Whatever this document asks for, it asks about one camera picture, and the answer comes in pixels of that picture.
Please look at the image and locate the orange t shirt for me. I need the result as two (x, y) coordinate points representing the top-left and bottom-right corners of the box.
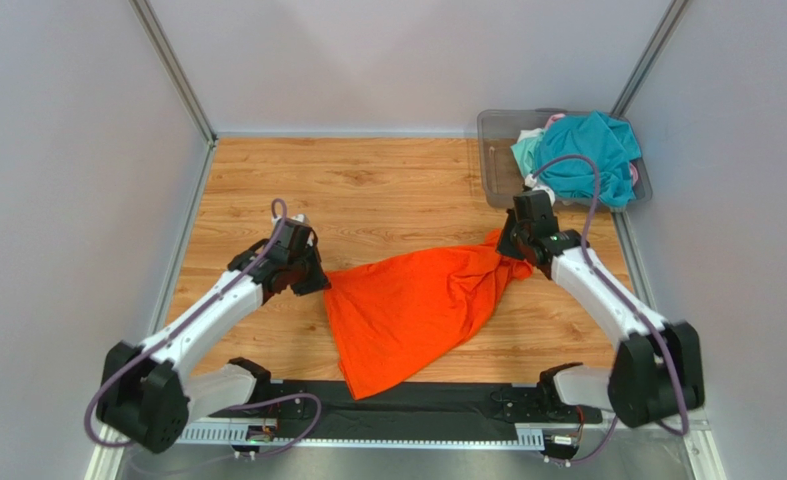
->
(323, 230), (533, 400)

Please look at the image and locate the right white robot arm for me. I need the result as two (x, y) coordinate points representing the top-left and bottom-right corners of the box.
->
(497, 190), (705, 428)

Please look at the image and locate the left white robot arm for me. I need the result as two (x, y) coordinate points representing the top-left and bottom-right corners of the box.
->
(85, 214), (330, 453)

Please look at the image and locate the mint green t shirt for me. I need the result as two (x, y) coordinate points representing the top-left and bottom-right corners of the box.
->
(510, 128), (546, 177)

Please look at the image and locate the pink garment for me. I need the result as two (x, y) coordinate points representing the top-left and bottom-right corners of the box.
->
(544, 113), (566, 130)

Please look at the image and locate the teal t shirt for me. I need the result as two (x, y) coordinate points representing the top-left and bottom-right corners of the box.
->
(533, 111), (642, 208)

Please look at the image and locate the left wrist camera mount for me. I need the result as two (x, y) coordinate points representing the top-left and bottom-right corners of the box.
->
(289, 214), (311, 228)

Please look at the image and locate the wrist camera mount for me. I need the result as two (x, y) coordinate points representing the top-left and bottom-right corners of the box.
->
(524, 174), (556, 204)
(289, 214), (311, 228)

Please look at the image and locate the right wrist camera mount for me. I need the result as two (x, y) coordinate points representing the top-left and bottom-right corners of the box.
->
(524, 174), (556, 204)

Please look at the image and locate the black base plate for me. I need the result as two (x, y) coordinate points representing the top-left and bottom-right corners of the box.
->
(254, 380), (603, 441)

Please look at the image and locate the aluminium frame rail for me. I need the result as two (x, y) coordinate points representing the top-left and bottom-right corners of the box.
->
(85, 375), (727, 480)

